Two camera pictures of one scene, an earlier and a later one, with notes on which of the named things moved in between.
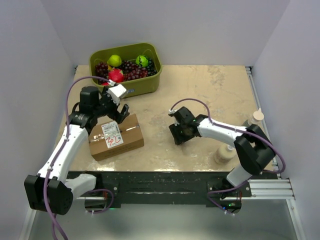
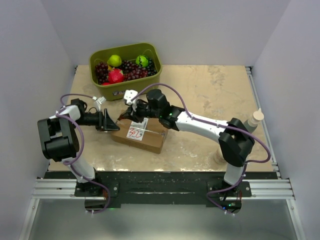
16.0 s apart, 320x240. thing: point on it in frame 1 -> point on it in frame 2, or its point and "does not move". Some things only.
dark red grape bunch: x=131 y=71 does not move
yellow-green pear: x=114 y=60 does not move
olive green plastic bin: x=143 y=85 does not move
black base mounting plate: x=172 y=189 does not move
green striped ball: x=142 y=61 does not move
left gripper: x=118 y=117 -> x=105 y=123
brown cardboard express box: x=111 y=139 -> x=146 y=133
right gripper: x=178 y=139 -> x=132 y=112
